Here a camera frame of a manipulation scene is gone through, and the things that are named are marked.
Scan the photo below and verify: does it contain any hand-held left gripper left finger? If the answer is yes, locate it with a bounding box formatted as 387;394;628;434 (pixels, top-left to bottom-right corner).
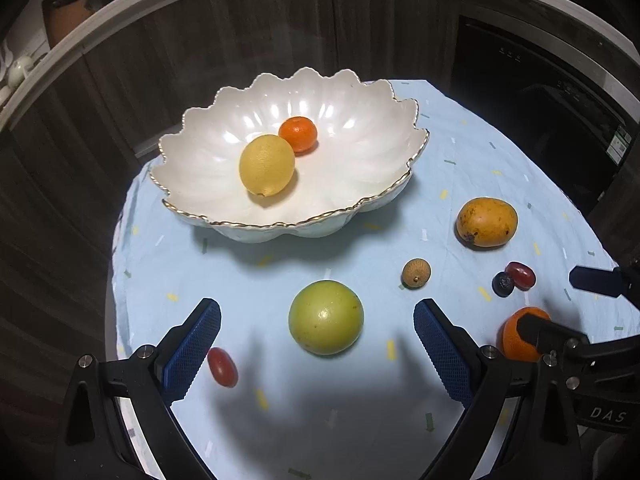
47;297;223;480

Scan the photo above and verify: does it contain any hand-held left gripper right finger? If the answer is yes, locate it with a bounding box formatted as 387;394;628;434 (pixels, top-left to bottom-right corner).
412;298;586;480

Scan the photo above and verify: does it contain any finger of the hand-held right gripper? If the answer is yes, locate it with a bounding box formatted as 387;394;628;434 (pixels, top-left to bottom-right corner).
516;314;593;361
569;266;640;298

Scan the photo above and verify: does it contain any orange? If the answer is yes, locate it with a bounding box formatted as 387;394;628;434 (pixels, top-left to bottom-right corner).
496;306;552;362

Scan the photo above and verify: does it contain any round green fruit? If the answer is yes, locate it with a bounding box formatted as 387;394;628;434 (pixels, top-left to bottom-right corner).
288;280;365;357

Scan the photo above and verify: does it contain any yellow mango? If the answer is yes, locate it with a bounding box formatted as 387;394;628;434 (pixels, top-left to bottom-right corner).
455;197;519;249

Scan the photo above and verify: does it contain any white scalloped bowl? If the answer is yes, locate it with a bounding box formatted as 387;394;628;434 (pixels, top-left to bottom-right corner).
150;66;431;245

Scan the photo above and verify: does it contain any dark blueberry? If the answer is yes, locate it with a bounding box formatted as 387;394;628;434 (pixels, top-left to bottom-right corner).
492;271;516;298

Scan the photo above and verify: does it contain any light blue patterned tablecloth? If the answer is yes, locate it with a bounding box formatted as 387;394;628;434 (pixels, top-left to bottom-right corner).
105;79;626;480

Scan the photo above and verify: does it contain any green white label sticker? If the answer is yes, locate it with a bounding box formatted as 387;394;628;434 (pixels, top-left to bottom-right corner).
607;125;632;163

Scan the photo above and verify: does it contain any black built-in oven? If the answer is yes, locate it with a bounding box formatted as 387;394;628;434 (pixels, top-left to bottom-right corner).
450;15;636;211

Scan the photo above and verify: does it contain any yellow lemon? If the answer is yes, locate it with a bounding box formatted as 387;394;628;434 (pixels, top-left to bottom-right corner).
239;134;297;198

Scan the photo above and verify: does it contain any small tangerine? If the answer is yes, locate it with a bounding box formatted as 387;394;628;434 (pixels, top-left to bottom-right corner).
278;116;319;154

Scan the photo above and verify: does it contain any white teapot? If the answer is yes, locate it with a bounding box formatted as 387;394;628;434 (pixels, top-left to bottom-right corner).
7;55;36;86

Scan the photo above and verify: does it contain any brown cutting board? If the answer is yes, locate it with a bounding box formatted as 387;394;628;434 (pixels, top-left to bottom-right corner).
42;0;108;46

